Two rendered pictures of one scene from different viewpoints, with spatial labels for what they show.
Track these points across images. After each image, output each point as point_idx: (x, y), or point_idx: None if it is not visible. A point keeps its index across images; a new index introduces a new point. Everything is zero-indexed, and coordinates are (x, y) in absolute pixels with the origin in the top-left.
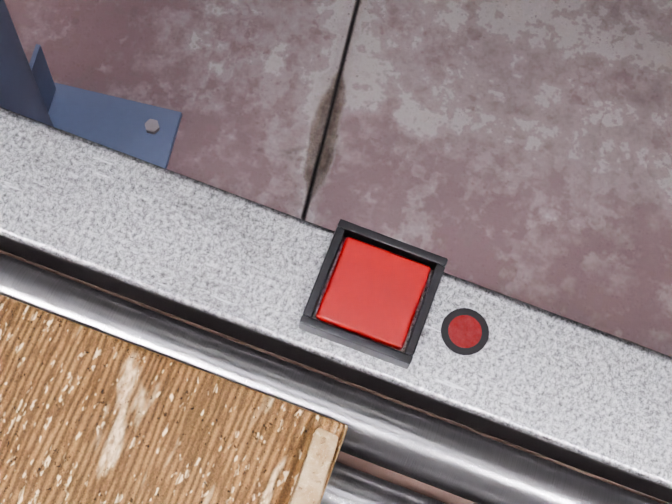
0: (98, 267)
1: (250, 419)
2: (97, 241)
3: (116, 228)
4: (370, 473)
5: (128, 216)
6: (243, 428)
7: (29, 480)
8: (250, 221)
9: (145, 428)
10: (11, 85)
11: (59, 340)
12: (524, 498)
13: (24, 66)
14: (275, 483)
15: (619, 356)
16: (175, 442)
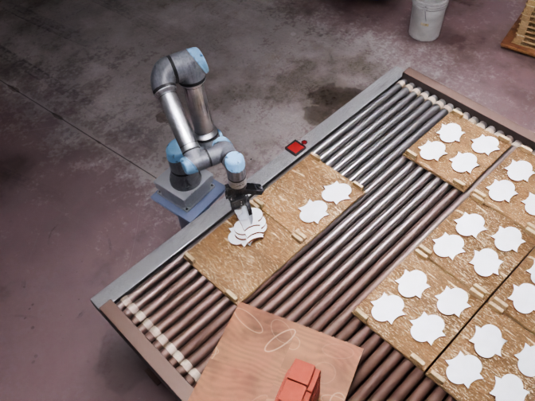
0: (277, 173)
1: (305, 161)
2: (274, 172)
3: (273, 169)
4: None
5: (272, 168)
6: (306, 162)
7: (302, 183)
8: (279, 157)
9: (301, 171)
10: None
11: (286, 176)
12: (326, 143)
13: None
14: (314, 161)
15: (314, 130)
16: (304, 169)
